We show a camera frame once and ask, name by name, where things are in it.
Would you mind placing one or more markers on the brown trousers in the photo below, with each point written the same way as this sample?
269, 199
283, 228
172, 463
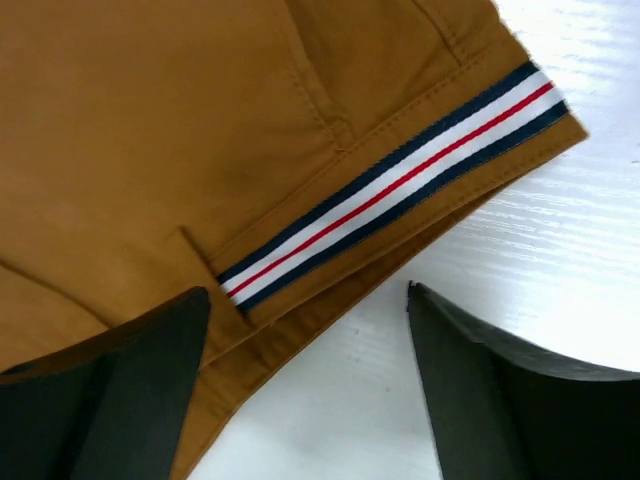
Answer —
287, 156

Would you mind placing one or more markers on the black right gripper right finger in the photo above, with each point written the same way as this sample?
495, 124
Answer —
501, 407

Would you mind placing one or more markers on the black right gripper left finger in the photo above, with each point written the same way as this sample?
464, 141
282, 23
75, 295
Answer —
110, 407

